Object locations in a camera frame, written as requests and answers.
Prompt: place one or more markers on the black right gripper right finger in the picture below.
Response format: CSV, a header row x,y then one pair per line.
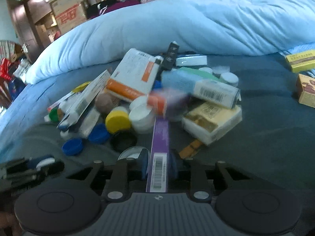
x,y
188,176

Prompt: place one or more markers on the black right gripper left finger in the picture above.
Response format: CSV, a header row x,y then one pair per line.
x,y
128,176

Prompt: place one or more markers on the long purple green box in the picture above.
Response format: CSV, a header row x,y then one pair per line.
x,y
157,179

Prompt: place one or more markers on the white clear rimmed lid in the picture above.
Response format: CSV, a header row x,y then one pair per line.
x,y
136,152

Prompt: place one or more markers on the black bottle cap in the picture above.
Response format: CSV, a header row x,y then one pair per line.
x,y
122,140

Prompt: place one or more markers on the blue bottle cap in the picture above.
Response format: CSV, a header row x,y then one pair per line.
x,y
73,147
99,134

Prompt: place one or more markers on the yellow bottle cap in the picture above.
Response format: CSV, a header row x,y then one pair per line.
x,y
116,121

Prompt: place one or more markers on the beige tissue pack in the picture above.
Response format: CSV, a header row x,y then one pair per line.
x,y
209,122

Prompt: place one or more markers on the white round jar lid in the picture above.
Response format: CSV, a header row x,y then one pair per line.
x,y
142,119

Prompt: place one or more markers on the purple orange small box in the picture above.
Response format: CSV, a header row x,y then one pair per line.
x,y
168,103

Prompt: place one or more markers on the green bottle cap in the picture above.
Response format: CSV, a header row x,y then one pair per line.
x,y
53,115

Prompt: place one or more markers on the brown round ball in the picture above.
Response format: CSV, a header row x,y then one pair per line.
x,y
105,102

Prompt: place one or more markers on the white blue long box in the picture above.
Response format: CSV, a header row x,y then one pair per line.
x,y
80,105

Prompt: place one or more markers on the blue white barcode box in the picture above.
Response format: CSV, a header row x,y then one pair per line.
x,y
202,88

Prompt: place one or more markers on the white orange medicine box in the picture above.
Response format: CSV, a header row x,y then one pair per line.
x,y
134,76

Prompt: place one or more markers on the black slim box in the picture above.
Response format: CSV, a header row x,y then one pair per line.
x,y
169,59

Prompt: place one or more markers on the white teal flat box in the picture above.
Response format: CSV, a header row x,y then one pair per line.
x,y
191,60

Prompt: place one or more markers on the brown wooden door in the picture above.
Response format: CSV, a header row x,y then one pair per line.
x,y
25,29

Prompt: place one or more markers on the yellow red medicine box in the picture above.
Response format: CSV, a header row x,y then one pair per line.
x,y
305,90

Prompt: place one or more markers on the yellow green medicine box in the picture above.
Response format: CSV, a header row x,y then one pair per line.
x,y
299,62

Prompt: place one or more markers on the red printed cardboard box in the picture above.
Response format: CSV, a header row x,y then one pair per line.
x,y
69,14

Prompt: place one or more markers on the light blue duvet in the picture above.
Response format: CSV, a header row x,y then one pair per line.
x,y
219,27

